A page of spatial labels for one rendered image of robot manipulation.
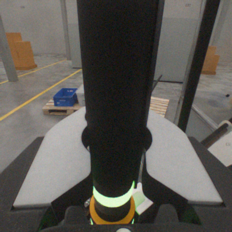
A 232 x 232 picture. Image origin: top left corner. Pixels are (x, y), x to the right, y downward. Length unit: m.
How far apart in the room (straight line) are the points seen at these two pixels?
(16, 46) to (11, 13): 7.62
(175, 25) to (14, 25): 12.93
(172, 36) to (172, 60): 0.76
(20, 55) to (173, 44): 6.56
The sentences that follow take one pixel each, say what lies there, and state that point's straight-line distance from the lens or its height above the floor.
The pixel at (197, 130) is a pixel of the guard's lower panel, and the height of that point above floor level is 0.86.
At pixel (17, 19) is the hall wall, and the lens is 15.50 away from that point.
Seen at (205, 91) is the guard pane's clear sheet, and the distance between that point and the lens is 1.30.
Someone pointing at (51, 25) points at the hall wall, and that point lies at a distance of 13.92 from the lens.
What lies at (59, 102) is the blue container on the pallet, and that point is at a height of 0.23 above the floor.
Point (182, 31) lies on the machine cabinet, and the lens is 5.70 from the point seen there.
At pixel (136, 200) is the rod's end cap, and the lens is 0.19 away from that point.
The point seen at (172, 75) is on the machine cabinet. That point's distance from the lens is 5.82.
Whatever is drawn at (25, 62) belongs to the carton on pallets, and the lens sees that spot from 8.30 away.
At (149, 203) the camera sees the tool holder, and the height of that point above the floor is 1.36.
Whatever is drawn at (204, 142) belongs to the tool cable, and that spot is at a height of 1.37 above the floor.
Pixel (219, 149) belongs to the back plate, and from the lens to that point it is 0.54.
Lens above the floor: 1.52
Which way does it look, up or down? 29 degrees down
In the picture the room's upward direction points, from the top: 1 degrees clockwise
